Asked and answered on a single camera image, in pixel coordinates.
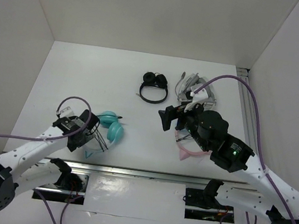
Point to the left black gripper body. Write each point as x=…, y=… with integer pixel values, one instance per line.
x=85, y=138

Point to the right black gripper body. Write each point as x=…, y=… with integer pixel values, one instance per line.
x=189, y=119

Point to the teal cat-ear headphones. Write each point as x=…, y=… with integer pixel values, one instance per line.
x=108, y=134

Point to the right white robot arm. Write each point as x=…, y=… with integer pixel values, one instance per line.
x=275, y=200

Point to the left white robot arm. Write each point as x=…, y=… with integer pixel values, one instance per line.
x=21, y=170

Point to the pink blue cat-ear headphones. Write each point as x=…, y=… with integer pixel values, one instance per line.
x=188, y=148

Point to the small black headphones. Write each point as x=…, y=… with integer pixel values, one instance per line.
x=155, y=81

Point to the white grey headset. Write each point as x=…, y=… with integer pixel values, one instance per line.
x=184, y=87

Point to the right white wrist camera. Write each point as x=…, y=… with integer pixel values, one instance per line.
x=197, y=98

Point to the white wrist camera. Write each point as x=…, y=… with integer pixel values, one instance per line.
x=197, y=98
x=65, y=112

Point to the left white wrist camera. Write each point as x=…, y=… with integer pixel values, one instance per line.
x=65, y=112

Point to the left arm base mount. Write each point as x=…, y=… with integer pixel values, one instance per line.
x=70, y=190

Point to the aluminium rail at right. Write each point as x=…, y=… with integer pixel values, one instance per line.
x=249, y=115

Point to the aluminium rail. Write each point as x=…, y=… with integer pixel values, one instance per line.
x=249, y=115
x=136, y=173

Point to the aluminium rail at front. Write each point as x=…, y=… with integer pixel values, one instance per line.
x=136, y=173

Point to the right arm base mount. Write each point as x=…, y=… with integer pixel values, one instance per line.
x=198, y=208

